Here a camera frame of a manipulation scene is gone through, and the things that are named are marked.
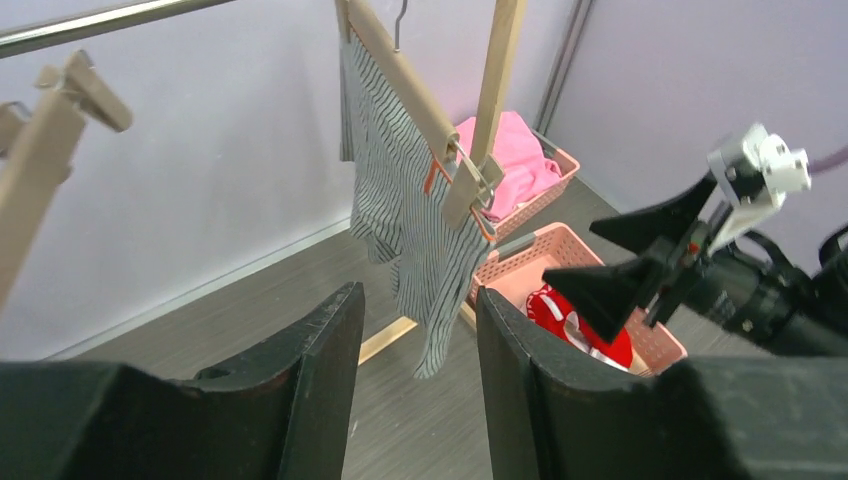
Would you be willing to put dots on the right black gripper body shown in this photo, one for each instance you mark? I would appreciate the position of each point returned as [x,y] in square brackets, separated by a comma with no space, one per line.
[741,293]

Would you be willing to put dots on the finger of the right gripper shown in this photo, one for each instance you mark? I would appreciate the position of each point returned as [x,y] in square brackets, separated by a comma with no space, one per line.
[670,220]
[606,296]

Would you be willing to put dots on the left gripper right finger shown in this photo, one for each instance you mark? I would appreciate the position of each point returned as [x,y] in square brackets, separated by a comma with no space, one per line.
[553,412]

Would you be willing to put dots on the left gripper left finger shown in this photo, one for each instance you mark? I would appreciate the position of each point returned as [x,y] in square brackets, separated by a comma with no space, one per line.
[277,410]

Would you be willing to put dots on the red underwear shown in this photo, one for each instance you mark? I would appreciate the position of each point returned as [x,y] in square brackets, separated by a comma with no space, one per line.
[551,311]

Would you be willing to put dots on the grey striped underwear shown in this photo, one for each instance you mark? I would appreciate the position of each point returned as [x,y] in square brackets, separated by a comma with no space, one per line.
[399,191]

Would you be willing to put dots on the beige clip hanger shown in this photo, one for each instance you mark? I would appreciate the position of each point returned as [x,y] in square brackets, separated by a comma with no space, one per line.
[37,147]
[476,178]

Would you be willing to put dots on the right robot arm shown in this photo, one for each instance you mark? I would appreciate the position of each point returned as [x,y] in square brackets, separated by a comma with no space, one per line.
[826,333]

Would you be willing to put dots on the far pink basket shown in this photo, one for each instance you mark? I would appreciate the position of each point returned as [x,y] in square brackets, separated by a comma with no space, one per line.
[539,197]

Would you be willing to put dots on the pink basket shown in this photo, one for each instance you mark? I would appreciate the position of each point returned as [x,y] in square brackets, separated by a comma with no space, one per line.
[539,197]
[515,270]

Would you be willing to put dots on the near pink basket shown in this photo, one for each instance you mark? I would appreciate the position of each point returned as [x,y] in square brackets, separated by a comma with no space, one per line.
[515,270]

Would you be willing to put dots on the pink cloth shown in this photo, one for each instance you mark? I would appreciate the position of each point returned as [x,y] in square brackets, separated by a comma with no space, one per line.
[520,157]

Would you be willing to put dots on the wooden clothes rack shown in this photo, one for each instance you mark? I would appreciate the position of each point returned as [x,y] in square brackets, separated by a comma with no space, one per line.
[234,153]

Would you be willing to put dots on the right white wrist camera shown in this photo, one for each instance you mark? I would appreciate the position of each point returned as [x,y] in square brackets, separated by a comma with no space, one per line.
[756,171]

